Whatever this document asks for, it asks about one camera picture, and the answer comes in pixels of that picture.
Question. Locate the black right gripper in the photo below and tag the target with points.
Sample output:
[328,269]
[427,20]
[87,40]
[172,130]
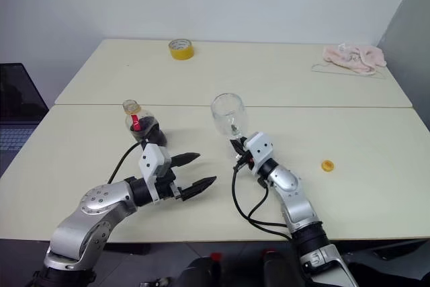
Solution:
[248,159]

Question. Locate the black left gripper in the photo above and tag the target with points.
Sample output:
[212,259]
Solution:
[168,187]

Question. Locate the clear wine glass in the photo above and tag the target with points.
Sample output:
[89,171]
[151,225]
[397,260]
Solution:
[228,115]

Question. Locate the small bottle with dark liquid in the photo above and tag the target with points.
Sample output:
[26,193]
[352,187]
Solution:
[148,127]

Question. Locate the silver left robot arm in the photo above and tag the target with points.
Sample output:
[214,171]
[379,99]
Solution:
[97,209]

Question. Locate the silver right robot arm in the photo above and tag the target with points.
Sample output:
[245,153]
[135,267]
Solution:
[299,209]

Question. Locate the yellow bottle cap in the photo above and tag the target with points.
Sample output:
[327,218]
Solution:
[328,165]

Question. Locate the dark rounded shape red top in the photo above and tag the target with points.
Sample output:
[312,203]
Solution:
[201,272]
[280,270]

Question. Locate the yellow tape roll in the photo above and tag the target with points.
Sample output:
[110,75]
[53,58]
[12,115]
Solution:
[181,50]

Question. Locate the pink cloth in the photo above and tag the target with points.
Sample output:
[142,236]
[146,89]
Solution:
[356,58]

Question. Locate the grey laptop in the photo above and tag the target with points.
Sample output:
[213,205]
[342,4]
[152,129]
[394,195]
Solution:
[16,112]

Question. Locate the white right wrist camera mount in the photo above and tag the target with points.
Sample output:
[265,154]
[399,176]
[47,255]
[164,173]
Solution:
[260,151]

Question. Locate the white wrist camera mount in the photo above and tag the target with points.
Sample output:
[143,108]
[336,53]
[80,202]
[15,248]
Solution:
[151,161]
[260,151]

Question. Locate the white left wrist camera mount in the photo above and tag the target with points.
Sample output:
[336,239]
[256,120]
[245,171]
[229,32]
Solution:
[151,161]

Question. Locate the dark table frame bar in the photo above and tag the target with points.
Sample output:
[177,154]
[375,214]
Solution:
[127,248]

